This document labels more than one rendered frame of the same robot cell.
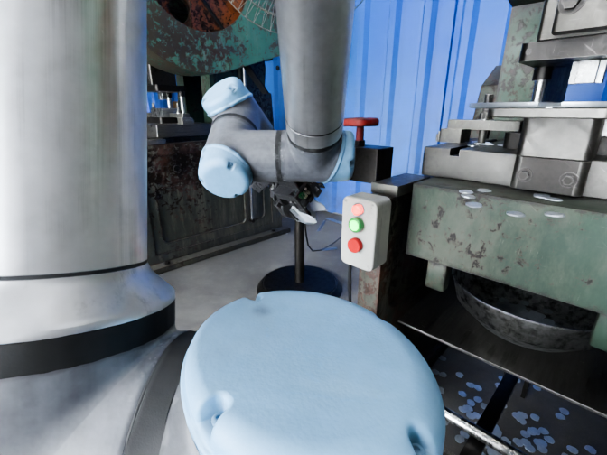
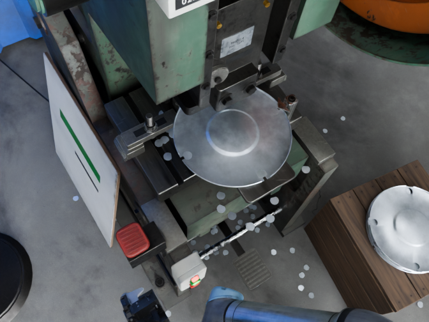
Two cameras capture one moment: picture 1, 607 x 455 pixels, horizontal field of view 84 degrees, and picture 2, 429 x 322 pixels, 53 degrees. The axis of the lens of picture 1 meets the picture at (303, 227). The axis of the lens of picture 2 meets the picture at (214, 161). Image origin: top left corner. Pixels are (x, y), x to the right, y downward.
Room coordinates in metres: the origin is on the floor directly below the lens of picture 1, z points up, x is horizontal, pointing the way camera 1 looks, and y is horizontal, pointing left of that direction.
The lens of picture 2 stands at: (0.56, 0.09, 1.69)
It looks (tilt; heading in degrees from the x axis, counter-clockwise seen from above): 65 degrees down; 276
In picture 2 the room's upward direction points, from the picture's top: 9 degrees clockwise
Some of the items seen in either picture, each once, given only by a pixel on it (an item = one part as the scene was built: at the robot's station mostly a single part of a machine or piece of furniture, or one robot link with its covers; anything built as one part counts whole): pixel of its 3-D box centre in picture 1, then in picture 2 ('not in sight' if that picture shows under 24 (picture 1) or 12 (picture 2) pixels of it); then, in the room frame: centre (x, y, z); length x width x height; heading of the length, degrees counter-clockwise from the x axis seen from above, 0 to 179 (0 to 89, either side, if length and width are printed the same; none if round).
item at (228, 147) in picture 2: (568, 105); (232, 131); (0.58, -0.43, 0.78); 0.29 x 0.29 x 0.01
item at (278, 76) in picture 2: not in sight; (258, 73); (0.55, -0.64, 0.76); 0.17 x 0.06 x 0.10; 46
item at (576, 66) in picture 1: (587, 72); not in sight; (0.66, -0.51, 0.84); 0.05 x 0.03 x 0.04; 46
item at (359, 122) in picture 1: (359, 136); (133, 243); (0.73, -0.12, 0.72); 0.07 x 0.06 x 0.08; 136
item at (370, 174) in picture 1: (364, 187); (145, 249); (0.72, -0.13, 0.62); 0.10 x 0.06 x 0.20; 46
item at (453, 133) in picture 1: (480, 119); (147, 128); (0.79, -0.39, 0.76); 0.17 x 0.06 x 0.10; 46
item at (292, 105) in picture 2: not in sight; (288, 108); (0.45, -0.55, 0.75); 0.03 x 0.03 x 0.10; 46
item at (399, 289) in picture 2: not in sight; (385, 242); (-0.06, -0.47, 0.18); 0.40 x 0.38 x 0.35; 129
